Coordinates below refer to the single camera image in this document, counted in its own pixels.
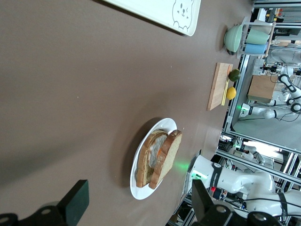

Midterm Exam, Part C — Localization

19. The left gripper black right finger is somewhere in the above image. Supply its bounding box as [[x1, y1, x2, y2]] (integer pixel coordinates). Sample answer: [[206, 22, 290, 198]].
[[191, 179, 286, 226]]

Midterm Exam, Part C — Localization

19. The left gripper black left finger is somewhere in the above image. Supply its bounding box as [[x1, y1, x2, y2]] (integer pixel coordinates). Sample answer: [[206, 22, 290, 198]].
[[0, 180, 90, 226]]

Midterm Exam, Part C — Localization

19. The brown bread slice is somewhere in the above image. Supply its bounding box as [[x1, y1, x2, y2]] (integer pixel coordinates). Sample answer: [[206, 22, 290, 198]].
[[135, 130, 169, 188], [148, 129, 183, 190]]

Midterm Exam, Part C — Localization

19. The white round plate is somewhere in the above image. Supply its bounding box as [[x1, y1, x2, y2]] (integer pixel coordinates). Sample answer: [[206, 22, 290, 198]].
[[129, 117, 178, 201]]

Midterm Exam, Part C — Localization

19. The fried egg toy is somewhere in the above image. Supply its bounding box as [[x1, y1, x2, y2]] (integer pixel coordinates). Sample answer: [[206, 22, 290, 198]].
[[147, 134, 168, 168]]

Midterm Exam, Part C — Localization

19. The yellow lemon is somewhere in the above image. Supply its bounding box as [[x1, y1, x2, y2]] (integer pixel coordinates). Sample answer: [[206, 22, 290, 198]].
[[226, 86, 237, 100]]

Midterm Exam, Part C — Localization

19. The wooden cutting board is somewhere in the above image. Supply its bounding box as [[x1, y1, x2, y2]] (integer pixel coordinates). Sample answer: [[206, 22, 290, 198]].
[[206, 62, 234, 111]]

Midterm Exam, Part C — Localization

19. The wooden box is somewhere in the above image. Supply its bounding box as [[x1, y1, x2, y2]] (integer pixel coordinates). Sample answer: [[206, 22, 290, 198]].
[[247, 74, 278, 104]]

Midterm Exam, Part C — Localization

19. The dark green avocado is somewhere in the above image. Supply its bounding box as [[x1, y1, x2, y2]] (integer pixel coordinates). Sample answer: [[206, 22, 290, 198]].
[[228, 69, 242, 82]]

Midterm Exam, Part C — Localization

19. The light blue cup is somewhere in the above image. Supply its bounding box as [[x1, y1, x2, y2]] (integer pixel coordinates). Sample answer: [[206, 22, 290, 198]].
[[244, 43, 269, 55]]

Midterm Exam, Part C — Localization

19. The pale green bowl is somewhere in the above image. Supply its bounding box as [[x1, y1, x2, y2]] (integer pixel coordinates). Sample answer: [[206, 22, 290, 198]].
[[223, 24, 244, 53]]

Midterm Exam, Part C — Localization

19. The pale green cup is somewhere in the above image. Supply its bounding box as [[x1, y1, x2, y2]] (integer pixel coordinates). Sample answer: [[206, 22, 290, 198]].
[[246, 28, 270, 45]]

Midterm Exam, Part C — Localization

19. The cream cup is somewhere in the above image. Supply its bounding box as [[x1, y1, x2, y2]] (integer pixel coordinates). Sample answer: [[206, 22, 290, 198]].
[[253, 19, 275, 35]]

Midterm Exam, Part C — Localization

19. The cream bear print tray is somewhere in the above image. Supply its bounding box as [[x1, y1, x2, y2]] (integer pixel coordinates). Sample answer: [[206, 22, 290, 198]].
[[103, 0, 202, 37]]

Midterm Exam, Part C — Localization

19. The aluminium cell frame post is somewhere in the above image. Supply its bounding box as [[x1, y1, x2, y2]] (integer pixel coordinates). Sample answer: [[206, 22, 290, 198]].
[[222, 55, 251, 135]]

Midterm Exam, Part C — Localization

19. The white wire cup rack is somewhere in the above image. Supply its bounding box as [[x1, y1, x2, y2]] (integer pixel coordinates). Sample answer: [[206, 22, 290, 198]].
[[236, 16, 277, 59]]

